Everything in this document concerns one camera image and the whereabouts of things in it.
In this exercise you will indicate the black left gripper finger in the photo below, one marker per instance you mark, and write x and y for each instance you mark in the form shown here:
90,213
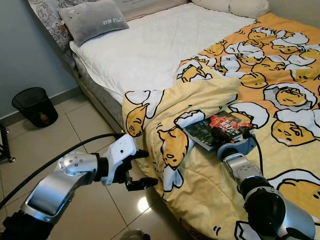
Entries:
142,184
140,154

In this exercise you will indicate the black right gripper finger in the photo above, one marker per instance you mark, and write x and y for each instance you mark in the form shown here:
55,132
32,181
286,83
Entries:
220,131

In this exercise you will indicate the dark red cover book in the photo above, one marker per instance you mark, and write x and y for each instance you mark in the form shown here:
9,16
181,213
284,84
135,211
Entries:
200,134

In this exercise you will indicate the yellow egg cartoon blanket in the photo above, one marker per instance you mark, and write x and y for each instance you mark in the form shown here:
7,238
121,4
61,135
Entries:
200,200

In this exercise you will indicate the grey bear plush pillow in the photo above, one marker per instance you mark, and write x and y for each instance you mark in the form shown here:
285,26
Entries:
92,22

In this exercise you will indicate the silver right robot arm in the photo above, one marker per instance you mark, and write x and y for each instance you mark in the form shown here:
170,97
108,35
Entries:
270,210

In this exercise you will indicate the dark grey robot leg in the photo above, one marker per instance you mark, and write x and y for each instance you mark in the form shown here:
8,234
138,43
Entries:
135,235

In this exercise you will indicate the grey quilted mattress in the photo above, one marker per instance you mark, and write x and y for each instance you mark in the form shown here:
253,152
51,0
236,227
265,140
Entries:
97,92

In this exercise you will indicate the red rubbish piece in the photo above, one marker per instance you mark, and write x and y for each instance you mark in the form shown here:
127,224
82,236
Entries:
43,119

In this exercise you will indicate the white quilted mattress cover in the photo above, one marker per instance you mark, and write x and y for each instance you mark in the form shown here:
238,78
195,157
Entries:
150,50

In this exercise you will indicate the black mesh waste bin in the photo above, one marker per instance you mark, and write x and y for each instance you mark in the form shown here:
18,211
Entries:
30,102

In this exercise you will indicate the dark metal furniture leg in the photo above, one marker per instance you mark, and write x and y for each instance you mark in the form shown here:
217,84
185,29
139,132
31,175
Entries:
4,150

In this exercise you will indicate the small beige pillow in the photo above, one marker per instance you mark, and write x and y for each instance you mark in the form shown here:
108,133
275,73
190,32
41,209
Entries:
250,7

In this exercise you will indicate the white printed headboard cloth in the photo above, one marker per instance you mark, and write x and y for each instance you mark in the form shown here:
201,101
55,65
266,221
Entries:
45,10

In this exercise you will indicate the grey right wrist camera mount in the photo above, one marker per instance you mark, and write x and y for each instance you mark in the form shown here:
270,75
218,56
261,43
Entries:
240,149

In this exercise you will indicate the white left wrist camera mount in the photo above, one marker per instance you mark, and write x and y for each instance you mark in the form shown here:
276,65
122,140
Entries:
120,152

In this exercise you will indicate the beige padded bed frame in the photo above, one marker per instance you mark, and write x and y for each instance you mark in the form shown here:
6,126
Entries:
150,11

